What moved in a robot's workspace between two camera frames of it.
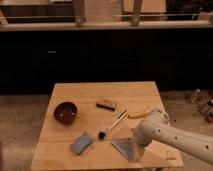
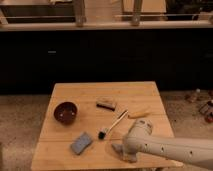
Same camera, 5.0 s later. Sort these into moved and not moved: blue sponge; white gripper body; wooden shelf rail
Moved: white gripper body
Not moved: blue sponge; wooden shelf rail
